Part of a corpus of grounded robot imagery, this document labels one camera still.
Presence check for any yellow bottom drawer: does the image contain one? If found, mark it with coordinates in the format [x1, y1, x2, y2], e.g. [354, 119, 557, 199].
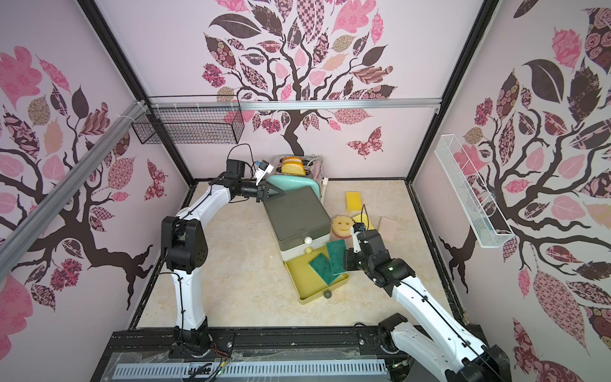
[285, 246, 349, 305]

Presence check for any pink sponge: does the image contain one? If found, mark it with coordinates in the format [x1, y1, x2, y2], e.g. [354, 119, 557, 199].
[379, 216, 398, 243]

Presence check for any aluminium rail back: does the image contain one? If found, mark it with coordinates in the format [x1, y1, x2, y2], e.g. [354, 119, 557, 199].
[151, 98, 442, 111]

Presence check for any white wire shelf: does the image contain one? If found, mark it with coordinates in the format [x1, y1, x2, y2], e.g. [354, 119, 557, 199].
[434, 135, 515, 248]

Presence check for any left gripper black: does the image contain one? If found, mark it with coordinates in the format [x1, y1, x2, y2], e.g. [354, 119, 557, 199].
[235, 179, 283, 203]

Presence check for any yellow toast slice front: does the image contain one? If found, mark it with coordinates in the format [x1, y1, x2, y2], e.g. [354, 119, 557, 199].
[281, 162, 306, 177]

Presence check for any black base frame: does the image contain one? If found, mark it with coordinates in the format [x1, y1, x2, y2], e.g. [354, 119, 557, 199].
[91, 324, 435, 381]

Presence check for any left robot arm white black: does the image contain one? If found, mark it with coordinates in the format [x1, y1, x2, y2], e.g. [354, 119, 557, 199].
[161, 159, 284, 355]

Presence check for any smiley face sponge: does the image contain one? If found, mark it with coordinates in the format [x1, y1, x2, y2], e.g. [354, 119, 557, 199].
[331, 215, 354, 239]

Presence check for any mint green toaster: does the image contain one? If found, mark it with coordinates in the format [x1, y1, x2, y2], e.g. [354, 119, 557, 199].
[267, 154, 327, 200]

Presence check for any aluminium rail left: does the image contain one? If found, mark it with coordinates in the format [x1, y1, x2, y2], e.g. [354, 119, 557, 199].
[1, 100, 146, 278]

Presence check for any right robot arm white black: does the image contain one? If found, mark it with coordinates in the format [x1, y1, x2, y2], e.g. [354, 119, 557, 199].
[344, 224, 512, 381]

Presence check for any green scouring pad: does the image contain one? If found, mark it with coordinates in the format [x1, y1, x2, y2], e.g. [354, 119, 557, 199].
[326, 240, 346, 275]
[309, 253, 340, 285]

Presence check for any three-drawer storage cabinet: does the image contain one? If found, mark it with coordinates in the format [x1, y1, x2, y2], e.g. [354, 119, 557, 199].
[262, 185, 349, 305]

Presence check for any yellow green sponge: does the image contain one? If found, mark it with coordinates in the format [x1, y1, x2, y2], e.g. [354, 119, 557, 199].
[353, 213, 375, 230]

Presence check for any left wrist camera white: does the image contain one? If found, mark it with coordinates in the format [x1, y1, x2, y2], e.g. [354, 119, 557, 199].
[255, 160, 274, 186]

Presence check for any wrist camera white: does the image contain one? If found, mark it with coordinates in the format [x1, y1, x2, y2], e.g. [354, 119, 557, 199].
[350, 223, 366, 254]
[255, 160, 274, 186]

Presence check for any aluminium rail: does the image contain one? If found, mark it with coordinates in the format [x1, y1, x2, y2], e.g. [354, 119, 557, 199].
[151, 98, 442, 111]
[1, 100, 146, 278]

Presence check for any white cable duct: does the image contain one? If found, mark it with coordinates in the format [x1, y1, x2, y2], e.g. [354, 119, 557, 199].
[107, 359, 389, 381]

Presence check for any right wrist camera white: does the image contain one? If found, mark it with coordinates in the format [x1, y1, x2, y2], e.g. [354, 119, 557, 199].
[350, 223, 366, 254]

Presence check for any yellow square sponge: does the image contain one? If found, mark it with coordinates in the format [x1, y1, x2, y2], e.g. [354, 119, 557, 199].
[345, 191, 363, 212]

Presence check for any black wire basket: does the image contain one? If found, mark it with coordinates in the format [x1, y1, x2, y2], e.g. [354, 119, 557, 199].
[131, 95, 246, 145]

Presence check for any toast slice back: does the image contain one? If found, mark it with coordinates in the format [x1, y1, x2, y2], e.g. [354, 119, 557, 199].
[281, 156, 303, 164]

